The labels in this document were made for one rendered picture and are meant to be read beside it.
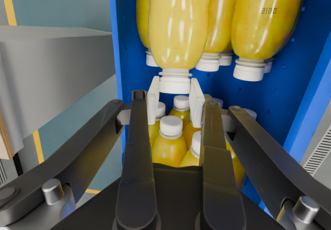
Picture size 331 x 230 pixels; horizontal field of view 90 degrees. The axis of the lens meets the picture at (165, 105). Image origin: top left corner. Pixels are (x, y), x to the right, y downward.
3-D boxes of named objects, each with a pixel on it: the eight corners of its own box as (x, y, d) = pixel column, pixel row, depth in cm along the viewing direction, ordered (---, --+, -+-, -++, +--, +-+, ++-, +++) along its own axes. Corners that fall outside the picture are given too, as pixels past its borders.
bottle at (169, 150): (188, 209, 35) (199, 135, 27) (156, 222, 32) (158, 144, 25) (174, 183, 41) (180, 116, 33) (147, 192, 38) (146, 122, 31)
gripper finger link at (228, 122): (207, 115, 13) (245, 117, 13) (199, 93, 18) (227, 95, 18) (204, 131, 14) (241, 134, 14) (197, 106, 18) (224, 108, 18)
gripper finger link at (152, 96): (154, 125, 16) (146, 124, 16) (159, 98, 22) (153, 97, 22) (154, 95, 14) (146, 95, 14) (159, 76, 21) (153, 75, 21)
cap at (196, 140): (210, 138, 26) (212, 129, 26) (223, 154, 23) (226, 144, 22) (187, 141, 25) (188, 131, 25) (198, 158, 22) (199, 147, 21)
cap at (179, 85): (158, 76, 19) (157, 92, 19) (192, 78, 19) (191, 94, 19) (160, 77, 23) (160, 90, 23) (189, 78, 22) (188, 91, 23)
